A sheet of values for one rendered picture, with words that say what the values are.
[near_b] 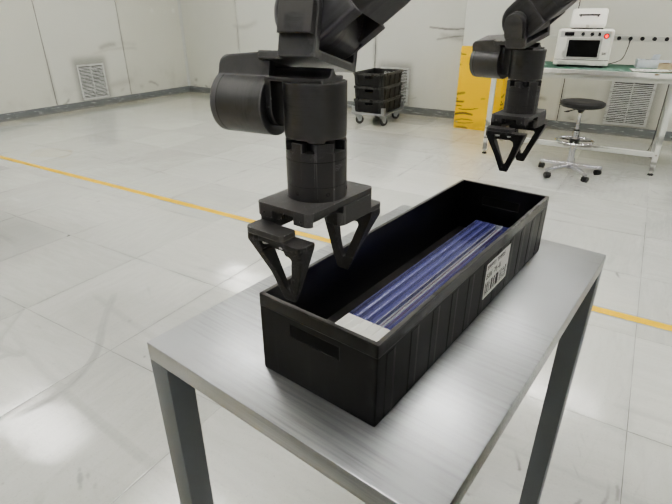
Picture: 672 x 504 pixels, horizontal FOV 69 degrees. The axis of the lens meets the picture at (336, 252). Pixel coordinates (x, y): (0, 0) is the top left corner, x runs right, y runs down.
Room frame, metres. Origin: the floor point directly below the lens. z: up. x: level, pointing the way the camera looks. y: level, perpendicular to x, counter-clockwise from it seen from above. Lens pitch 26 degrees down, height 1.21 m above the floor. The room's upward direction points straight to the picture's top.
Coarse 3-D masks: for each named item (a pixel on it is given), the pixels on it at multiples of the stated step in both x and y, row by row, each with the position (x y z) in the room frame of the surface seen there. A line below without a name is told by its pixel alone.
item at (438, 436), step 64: (320, 256) 0.83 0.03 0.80; (576, 256) 0.83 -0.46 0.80; (192, 320) 0.61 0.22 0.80; (256, 320) 0.61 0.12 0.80; (512, 320) 0.61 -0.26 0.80; (576, 320) 0.81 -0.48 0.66; (192, 384) 0.50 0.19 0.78; (256, 384) 0.47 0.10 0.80; (448, 384) 0.47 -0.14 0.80; (512, 384) 0.47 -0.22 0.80; (192, 448) 0.55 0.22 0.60; (320, 448) 0.37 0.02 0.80; (384, 448) 0.37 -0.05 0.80; (448, 448) 0.37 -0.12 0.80
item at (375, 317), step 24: (456, 240) 0.80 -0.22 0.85; (480, 240) 0.80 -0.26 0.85; (432, 264) 0.71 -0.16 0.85; (456, 264) 0.71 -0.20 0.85; (384, 288) 0.63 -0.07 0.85; (408, 288) 0.63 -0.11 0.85; (432, 288) 0.63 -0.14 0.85; (360, 312) 0.56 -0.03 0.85; (384, 312) 0.56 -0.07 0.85; (408, 312) 0.56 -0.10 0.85
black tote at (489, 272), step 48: (480, 192) 0.93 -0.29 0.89; (528, 192) 0.87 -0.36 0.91; (384, 240) 0.72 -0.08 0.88; (432, 240) 0.86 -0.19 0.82; (528, 240) 0.78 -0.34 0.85; (336, 288) 0.62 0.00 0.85; (480, 288) 0.62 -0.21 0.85; (288, 336) 0.48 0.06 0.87; (336, 336) 0.43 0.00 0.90; (384, 336) 0.42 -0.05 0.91; (432, 336) 0.50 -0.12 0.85; (336, 384) 0.43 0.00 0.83; (384, 384) 0.41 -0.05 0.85
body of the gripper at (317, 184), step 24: (288, 144) 0.44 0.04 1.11; (336, 144) 0.44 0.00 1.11; (288, 168) 0.44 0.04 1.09; (312, 168) 0.42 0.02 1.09; (336, 168) 0.43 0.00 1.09; (288, 192) 0.44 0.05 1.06; (312, 192) 0.42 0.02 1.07; (336, 192) 0.43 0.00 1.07; (360, 192) 0.45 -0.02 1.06; (312, 216) 0.39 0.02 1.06
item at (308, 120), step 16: (272, 80) 0.45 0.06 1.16; (288, 80) 0.44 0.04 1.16; (304, 80) 0.43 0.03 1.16; (320, 80) 0.43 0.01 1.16; (336, 80) 0.45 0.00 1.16; (272, 96) 0.45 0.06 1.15; (288, 96) 0.43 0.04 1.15; (304, 96) 0.42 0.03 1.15; (320, 96) 0.42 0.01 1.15; (336, 96) 0.43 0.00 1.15; (272, 112) 0.45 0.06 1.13; (288, 112) 0.43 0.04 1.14; (304, 112) 0.42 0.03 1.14; (320, 112) 0.42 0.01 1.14; (336, 112) 0.43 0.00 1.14; (288, 128) 0.43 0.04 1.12; (304, 128) 0.42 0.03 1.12; (320, 128) 0.42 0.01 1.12; (336, 128) 0.43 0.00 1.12
